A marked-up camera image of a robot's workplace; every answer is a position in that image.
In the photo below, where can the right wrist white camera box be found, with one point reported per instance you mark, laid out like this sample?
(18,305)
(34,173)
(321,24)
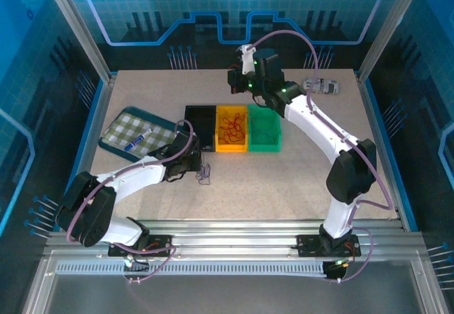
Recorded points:
(246,60)

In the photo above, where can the green plastic bin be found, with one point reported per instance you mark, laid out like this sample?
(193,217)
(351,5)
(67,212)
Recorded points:
(264,146)

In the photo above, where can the green white checkered cloth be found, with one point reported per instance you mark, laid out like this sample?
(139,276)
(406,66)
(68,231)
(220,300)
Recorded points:
(122,128)

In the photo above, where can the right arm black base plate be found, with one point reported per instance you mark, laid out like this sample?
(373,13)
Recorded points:
(308,245)

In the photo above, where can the left aluminium frame post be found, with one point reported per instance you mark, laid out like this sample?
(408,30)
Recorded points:
(78,27)

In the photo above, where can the yellow plastic bin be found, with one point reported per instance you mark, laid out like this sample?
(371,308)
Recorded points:
(230,147)

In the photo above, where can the tangle of rubber bands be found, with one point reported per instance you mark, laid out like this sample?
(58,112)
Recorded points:
(232,128)

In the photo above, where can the aluminium frame post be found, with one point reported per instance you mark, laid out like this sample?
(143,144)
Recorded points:
(78,27)
(390,27)

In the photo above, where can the right aluminium frame post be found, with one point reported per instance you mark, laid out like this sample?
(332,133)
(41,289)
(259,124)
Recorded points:
(390,27)

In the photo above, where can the white blue marker pen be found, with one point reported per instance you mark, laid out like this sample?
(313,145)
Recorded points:
(138,139)

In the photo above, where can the aluminium mounting rail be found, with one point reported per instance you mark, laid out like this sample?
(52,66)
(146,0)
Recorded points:
(230,237)

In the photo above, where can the black plastic bin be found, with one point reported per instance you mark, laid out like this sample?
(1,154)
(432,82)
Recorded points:
(200,122)

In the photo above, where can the checkered cloth tray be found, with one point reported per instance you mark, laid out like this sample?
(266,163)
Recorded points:
(106,145)

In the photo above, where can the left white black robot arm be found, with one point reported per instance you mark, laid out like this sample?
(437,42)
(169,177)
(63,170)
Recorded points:
(134,175)

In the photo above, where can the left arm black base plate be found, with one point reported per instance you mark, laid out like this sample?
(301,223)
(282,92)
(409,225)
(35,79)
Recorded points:
(159,245)

